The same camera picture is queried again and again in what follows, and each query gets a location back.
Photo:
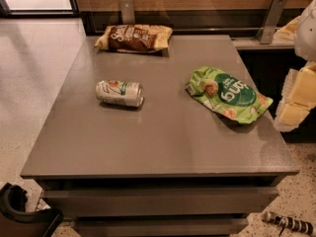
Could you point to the brown yellow chip bag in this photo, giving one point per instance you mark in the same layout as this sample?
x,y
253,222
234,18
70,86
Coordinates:
x,y
134,38

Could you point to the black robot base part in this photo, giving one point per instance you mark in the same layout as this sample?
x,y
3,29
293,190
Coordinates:
x,y
16,222

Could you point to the left metal wall bracket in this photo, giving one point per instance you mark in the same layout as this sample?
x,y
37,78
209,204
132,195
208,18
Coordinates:
x,y
127,11

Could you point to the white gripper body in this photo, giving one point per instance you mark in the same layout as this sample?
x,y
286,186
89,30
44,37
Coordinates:
x,y
306,34

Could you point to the right metal wall bracket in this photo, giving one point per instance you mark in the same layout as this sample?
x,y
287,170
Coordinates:
x,y
265,34

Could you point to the silver 7up soda can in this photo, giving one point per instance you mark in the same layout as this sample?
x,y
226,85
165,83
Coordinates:
x,y
122,93

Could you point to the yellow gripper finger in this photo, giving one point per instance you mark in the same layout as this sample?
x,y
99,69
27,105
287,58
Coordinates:
x,y
287,32
298,98

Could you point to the green snack bag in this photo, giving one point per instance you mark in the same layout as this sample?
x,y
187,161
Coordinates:
x,y
226,95

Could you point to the grey table drawer front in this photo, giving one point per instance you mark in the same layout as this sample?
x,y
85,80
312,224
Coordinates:
x,y
160,202

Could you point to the metal wall bracket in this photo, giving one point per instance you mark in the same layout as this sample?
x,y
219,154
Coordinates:
x,y
265,34
127,11

